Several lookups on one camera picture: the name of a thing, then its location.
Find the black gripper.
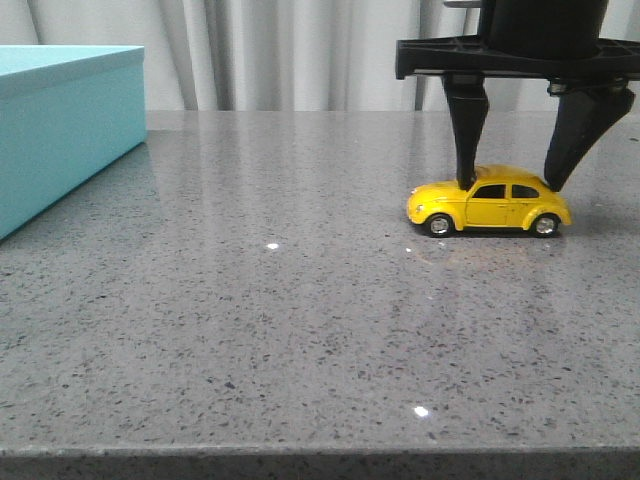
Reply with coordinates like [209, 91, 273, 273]
[395, 0, 639, 192]

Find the yellow toy beetle car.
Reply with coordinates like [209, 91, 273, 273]
[406, 164, 572, 238]

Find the light blue box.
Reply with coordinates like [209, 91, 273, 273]
[1, 45, 147, 236]

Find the grey curtain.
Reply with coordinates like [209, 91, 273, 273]
[0, 0, 640, 112]

